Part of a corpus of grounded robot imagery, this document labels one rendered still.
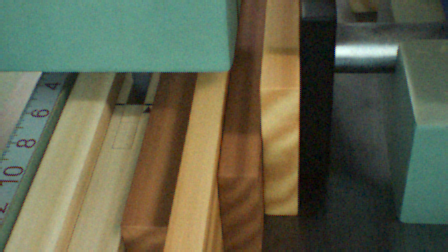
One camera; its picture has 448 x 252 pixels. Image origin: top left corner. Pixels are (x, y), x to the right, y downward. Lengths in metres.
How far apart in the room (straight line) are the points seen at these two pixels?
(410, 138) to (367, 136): 0.08
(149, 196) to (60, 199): 0.04
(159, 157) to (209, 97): 0.04
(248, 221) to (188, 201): 0.04
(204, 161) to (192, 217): 0.03
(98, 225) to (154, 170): 0.03
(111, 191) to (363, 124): 0.15
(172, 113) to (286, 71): 0.06
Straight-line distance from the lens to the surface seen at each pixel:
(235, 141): 0.28
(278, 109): 0.27
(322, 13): 0.28
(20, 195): 0.27
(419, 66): 0.31
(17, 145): 0.29
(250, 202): 0.28
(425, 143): 0.29
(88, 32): 0.29
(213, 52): 0.29
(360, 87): 0.39
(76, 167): 0.28
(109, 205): 0.28
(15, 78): 0.62
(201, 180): 0.26
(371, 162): 0.35
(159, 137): 0.30
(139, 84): 0.34
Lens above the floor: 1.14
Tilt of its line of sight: 41 degrees down
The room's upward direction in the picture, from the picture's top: 5 degrees counter-clockwise
